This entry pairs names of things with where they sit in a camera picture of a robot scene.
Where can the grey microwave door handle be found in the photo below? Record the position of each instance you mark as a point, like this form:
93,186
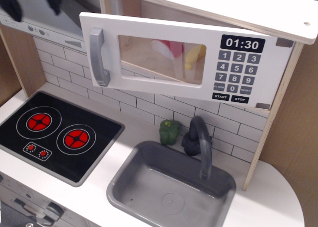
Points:
96,41

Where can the white toy microwave door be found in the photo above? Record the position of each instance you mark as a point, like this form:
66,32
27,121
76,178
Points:
241,67

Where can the wooden toy microwave cabinet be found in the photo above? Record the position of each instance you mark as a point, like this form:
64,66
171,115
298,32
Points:
295,20

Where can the grey toy range hood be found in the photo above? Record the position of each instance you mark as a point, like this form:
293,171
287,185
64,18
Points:
39,20

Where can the red white toy food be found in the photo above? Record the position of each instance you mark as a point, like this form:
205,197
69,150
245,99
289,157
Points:
169,49

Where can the black toy stovetop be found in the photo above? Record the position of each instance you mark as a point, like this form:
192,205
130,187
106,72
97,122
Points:
57,137

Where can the yellow toy banana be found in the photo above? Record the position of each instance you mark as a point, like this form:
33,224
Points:
193,55

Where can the green toy bell pepper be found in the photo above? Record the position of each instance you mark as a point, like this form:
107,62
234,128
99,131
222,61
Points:
168,131

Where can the dark grey toy faucet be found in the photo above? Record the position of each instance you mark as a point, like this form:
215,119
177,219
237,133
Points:
197,141

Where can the grey toy oven front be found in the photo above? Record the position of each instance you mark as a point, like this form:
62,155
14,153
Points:
11,189

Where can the grey toy sink basin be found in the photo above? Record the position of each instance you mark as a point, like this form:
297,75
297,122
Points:
162,187

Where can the grey oven door handle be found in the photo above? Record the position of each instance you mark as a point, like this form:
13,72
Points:
46,217

